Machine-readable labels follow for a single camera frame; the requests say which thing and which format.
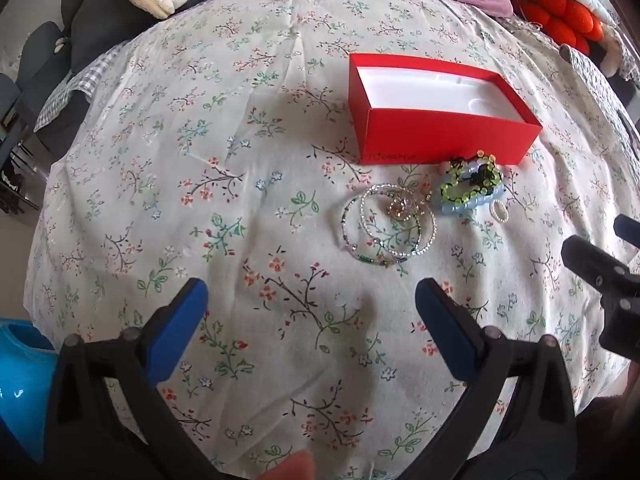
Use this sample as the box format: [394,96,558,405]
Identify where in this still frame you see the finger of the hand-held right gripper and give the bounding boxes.
[561,236,640,352]
[614,214,640,248]

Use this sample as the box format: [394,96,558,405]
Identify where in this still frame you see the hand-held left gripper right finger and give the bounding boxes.
[414,277,578,480]

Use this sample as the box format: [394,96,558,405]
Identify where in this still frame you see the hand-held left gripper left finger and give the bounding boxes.
[47,277,222,480]

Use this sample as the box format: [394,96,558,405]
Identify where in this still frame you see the silver bead bracelet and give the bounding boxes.
[372,187,437,260]

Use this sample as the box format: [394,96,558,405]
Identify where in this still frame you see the light blue bead bracelet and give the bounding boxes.
[444,160,505,217]

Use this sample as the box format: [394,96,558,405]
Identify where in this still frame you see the gold flower ring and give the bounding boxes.
[384,195,416,221]

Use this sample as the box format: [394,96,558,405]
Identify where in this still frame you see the pale pearl bead bracelet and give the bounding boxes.
[359,184,422,247]

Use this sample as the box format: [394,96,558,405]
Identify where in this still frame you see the green seed bead bracelet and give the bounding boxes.
[342,195,422,266]

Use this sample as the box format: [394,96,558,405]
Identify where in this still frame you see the red cardboard box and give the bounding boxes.
[348,53,543,167]

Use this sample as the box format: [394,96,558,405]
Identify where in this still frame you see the person's left hand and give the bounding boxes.
[262,450,317,480]

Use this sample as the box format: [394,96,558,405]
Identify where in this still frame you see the floral bedsheet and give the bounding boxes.
[22,0,640,480]

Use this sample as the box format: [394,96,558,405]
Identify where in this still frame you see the shiny blue object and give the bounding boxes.
[0,317,62,467]

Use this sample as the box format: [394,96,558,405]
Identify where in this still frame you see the orange knotted cushion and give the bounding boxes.
[514,0,609,56]

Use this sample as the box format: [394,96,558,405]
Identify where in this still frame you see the grey checked cloth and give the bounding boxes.
[34,44,127,134]

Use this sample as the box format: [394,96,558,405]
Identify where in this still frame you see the grey chair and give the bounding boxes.
[20,21,67,113]

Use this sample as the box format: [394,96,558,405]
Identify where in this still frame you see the dark padded chair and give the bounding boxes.
[67,0,211,58]

